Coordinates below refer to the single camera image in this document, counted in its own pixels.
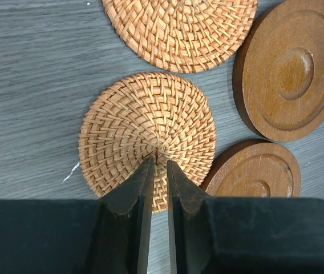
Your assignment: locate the dark wooden coaster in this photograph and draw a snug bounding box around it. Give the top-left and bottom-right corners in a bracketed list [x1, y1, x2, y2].
[233, 1, 324, 142]
[200, 139, 301, 198]

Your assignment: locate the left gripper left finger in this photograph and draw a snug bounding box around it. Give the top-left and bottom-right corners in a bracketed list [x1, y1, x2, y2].
[87, 157, 155, 273]

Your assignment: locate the small woven rattan coaster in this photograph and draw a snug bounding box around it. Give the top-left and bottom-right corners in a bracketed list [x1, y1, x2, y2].
[78, 72, 217, 213]

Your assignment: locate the large woven rattan coaster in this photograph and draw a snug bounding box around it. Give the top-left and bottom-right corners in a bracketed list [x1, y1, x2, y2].
[102, 0, 258, 74]

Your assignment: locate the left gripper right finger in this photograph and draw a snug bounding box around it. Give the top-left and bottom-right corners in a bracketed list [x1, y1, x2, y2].
[167, 160, 216, 273]

